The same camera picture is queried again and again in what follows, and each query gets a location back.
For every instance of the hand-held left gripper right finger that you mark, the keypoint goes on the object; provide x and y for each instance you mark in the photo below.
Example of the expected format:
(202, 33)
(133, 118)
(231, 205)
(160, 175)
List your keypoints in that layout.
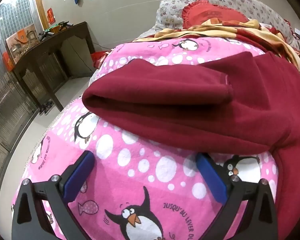
(211, 177)

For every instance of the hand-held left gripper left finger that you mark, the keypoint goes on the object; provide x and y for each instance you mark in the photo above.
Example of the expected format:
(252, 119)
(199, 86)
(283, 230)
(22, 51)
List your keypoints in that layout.
(78, 177)

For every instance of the maroon fleece garment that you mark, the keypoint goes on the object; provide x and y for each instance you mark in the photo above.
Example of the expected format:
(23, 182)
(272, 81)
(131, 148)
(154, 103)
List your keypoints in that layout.
(177, 110)

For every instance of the pink penguin print blanket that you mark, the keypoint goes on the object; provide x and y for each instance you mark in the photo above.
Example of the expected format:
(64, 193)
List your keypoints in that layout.
(130, 180)

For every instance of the pair of shoes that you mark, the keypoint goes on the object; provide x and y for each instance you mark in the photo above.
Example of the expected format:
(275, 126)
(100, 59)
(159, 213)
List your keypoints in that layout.
(46, 108)

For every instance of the metal glass door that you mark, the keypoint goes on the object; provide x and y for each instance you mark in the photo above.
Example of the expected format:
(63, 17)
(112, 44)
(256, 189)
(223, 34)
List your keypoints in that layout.
(10, 100)

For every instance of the red cloth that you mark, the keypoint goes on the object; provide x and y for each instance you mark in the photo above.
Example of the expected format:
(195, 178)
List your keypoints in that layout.
(100, 56)

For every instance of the dark wooden table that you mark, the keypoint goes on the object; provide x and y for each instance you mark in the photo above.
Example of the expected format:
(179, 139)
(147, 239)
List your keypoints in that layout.
(40, 52)

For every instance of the yellow and red patterned blanket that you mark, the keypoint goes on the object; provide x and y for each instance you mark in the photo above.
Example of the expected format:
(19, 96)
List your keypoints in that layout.
(215, 31)

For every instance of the picture board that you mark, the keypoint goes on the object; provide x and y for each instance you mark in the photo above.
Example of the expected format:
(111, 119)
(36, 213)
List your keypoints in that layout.
(20, 42)

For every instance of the black and green gadget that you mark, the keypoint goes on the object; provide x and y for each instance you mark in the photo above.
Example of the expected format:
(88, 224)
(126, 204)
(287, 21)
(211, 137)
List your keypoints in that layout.
(56, 28)

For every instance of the red paper decoration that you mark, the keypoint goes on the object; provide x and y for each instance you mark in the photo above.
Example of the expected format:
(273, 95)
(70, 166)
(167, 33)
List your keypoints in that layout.
(51, 15)

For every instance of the red frilled cushion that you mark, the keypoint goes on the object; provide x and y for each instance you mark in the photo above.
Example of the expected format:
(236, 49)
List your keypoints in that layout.
(210, 12)

